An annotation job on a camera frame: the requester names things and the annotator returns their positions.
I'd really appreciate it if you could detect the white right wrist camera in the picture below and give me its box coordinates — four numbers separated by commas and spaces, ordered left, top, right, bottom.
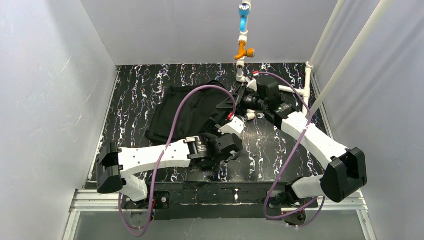
245, 71, 259, 93

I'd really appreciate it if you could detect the green and white pipe fitting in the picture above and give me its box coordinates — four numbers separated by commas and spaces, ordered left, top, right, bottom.
244, 109, 257, 121

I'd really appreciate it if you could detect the black backpack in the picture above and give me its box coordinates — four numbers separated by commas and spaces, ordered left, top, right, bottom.
145, 80, 234, 145

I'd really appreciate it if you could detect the white PVC pipe frame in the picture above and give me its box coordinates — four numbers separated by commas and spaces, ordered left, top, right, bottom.
235, 0, 392, 117

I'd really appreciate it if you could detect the blue pipe valve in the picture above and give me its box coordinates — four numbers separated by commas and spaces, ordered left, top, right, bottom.
238, 2, 251, 32

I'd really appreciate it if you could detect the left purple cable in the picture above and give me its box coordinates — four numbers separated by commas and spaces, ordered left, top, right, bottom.
117, 84, 238, 238

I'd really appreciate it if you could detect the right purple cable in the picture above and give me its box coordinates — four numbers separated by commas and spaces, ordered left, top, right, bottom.
253, 71, 327, 229

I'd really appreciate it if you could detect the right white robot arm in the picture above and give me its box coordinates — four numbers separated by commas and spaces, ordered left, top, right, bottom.
216, 75, 368, 203

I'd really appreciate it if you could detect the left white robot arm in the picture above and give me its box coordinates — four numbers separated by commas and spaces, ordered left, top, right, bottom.
95, 119, 245, 202

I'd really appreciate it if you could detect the purple cable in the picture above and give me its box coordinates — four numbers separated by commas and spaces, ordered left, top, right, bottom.
117, 84, 238, 238
253, 71, 327, 229

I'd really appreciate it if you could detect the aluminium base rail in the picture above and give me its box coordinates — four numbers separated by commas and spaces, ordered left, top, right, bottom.
63, 189, 377, 240

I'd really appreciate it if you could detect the orange tap valve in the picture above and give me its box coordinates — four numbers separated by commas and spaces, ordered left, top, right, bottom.
234, 40, 256, 60

